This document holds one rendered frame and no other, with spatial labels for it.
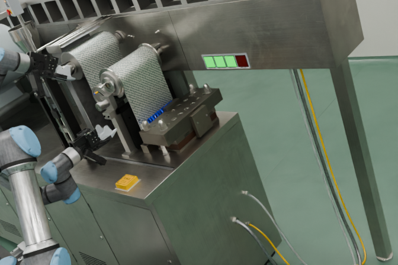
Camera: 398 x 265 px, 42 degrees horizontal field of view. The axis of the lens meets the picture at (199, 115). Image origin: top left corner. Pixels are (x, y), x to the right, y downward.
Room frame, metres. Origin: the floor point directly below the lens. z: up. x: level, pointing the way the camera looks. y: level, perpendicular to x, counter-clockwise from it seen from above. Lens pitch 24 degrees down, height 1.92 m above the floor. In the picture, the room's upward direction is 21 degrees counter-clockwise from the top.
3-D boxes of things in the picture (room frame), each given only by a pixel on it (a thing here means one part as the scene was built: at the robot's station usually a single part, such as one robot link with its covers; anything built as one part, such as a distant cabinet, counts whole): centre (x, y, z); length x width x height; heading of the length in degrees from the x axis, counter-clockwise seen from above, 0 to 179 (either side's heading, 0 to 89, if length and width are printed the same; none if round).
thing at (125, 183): (1.88, 0.38, 0.91); 0.07 x 0.07 x 0.02; 42
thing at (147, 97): (2.19, 0.18, 1.11); 0.23 x 0.01 x 0.18; 132
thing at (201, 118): (2.07, 0.00, 0.97); 0.10 x 0.03 x 0.11; 132
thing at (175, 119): (2.13, 0.07, 1.00); 0.40 x 0.16 x 0.06; 132
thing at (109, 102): (2.16, 0.36, 1.05); 0.06 x 0.05 x 0.31; 132
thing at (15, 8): (2.59, 0.65, 1.66); 0.07 x 0.07 x 0.10; 27
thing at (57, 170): (1.83, 0.59, 1.11); 0.11 x 0.08 x 0.09; 132
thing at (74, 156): (1.88, 0.54, 1.11); 0.08 x 0.05 x 0.08; 42
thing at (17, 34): (2.77, 0.71, 1.50); 0.14 x 0.14 x 0.06
